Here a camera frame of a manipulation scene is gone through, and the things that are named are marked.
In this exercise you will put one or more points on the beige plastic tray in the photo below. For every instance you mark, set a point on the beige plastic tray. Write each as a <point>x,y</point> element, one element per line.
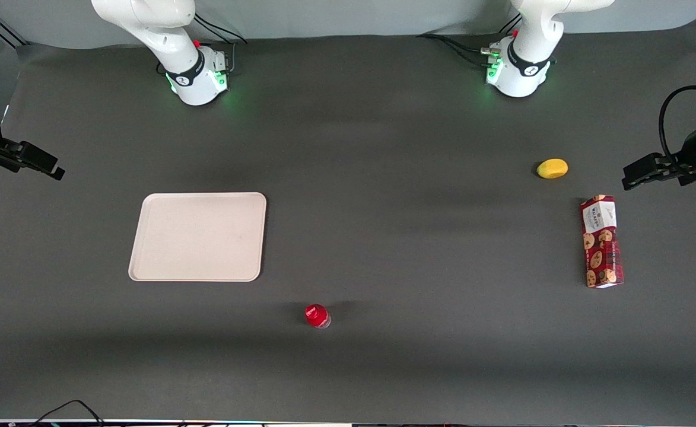
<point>199,237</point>

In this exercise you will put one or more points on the coke bottle with red cap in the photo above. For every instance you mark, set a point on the coke bottle with red cap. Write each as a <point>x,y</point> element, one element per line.
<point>317,315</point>

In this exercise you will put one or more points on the dark grey table mat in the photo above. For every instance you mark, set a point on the dark grey table mat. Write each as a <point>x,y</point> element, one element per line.
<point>383,237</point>

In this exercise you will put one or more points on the red tartan cookie box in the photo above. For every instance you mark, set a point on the red tartan cookie box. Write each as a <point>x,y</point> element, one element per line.
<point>601,243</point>

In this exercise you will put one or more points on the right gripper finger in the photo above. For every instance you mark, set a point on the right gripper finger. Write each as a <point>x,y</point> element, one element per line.
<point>7,156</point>
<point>42,161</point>

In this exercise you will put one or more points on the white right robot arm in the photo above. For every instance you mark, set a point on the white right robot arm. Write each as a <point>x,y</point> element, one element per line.
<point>146,24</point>

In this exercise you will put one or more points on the yellow lemon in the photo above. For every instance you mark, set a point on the yellow lemon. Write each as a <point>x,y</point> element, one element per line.
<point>552,168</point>

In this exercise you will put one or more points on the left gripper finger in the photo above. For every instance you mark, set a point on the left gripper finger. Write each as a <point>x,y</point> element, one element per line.
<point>677,172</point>
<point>641,173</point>

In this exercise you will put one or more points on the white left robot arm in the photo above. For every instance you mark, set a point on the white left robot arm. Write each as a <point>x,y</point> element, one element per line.
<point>531,59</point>

